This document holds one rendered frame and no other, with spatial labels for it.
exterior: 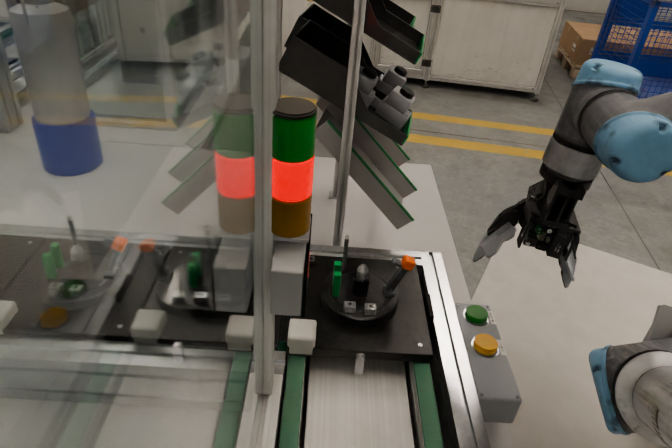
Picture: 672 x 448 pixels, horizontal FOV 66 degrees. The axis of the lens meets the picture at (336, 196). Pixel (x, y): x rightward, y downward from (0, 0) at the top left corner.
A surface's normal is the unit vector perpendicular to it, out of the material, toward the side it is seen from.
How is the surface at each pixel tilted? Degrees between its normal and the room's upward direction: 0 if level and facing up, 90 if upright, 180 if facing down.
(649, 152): 88
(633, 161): 88
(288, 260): 0
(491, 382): 0
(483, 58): 90
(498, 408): 90
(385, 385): 0
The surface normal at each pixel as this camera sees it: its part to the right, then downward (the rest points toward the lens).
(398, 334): 0.07, -0.84
